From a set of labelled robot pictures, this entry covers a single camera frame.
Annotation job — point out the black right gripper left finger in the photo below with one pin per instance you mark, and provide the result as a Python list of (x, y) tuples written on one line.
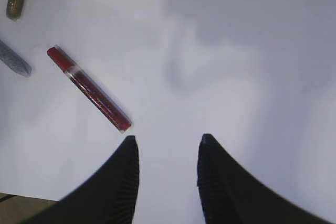
[(108, 196)]

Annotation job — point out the red glitter pen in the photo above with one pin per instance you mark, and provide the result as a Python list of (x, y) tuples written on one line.
[(90, 89)]

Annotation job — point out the silver glitter pen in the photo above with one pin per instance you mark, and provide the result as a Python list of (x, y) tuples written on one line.
[(15, 62)]

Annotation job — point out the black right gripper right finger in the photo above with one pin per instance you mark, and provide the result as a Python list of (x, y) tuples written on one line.
[(230, 194)]

